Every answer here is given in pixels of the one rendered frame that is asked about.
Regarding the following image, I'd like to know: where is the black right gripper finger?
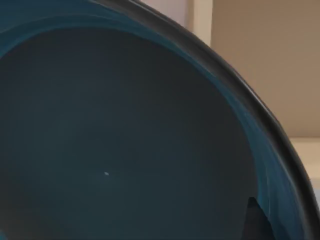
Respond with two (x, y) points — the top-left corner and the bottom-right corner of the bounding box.
(242, 196), (279, 240)

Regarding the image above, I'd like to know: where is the dark blue bowl black rim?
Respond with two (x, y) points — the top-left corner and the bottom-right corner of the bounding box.
(0, 0), (320, 240)

